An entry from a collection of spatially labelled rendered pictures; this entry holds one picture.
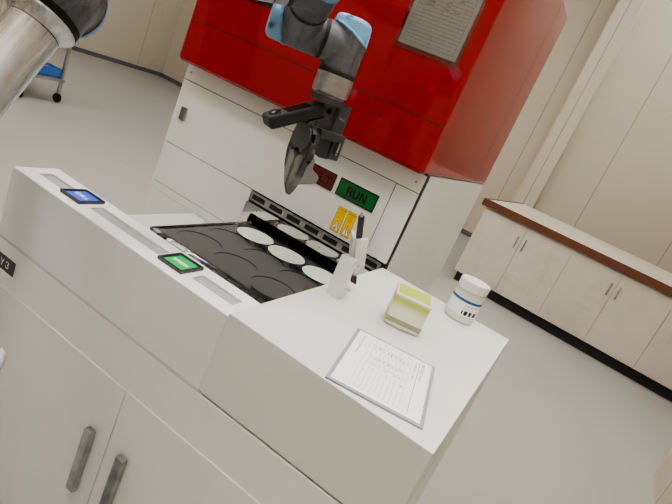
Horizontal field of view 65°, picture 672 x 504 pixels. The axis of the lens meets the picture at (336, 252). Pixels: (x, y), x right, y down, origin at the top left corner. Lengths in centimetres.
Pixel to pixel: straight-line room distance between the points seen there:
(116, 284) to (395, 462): 54
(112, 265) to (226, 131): 74
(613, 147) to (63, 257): 814
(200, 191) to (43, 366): 73
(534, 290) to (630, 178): 349
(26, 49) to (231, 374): 58
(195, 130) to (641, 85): 770
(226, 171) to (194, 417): 87
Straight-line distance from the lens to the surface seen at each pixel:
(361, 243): 99
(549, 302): 557
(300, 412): 78
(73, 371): 109
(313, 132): 106
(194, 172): 167
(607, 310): 554
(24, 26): 99
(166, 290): 89
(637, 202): 863
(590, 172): 867
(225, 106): 161
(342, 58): 107
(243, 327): 80
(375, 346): 90
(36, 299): 114
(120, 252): 95
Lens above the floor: 132
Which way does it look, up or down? 16 degrees down
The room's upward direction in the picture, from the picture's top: 24 degrees clockwise
